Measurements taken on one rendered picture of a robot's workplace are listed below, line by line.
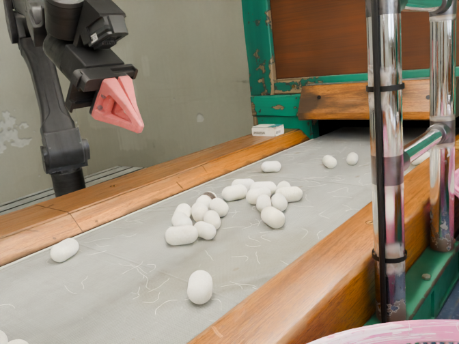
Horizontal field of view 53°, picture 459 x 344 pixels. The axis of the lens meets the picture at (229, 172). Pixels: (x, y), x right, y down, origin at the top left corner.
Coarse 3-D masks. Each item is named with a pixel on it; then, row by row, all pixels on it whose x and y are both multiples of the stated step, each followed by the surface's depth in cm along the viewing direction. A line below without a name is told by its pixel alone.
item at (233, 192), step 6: (228, 186) 63; (234, 186) 63; (240, 186) 63; (222, 192) 63; (228, 192) 63; (234, 192) 63; (240, 192) 63; (246, 192) 64; (228, 198) 63; (234, 198) 63; (240, 198) 64
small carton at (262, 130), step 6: (258, 126) 97; (264, 126) 96; (270, 126) 95; (276, 126) 95; (282, 126) 96; (252, 132) 98; (258, 132) 97; (264, 132) 96; (270, 132) 95; (276, 132) 95; (282, 132) 97
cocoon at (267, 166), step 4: (264, 164) 76; (268, 164) 76; (272, 164) 76; (276, 164) 75; (280, 164) 76; (264, 168) 76; (268, 168) 76; (272, 168) 76; (276, 168) 75; (280, 168) 76
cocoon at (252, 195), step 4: (256, 188) 61; (260, 188) 61; (264, 188) 61; (268, 188) 62; (248, 192) 61; (252, 192) 60; (256, 192) 60; (260, 192) 60; (264, 192) 61; (268, 192) 61; (248, 196) 60; (252, 196) 60; (256, 196) 60; (268, 196) 61; (248, 200) 60; (252, 200) 60; (256, 200) 60
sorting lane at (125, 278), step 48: (336, 144) 93; (192, 192) 70; (336, 192) 62; (96, 240) 54; (144, 240) 53; (240, 240) 50; (288, 240) 48; (0, 288) 45; (48, 288) 43; (96, 288) 42; (144, 288) 41; (240, 288) 39; (48, 336) 35; (96, 336) 35; (144, 336) 34; (192, 336) 33
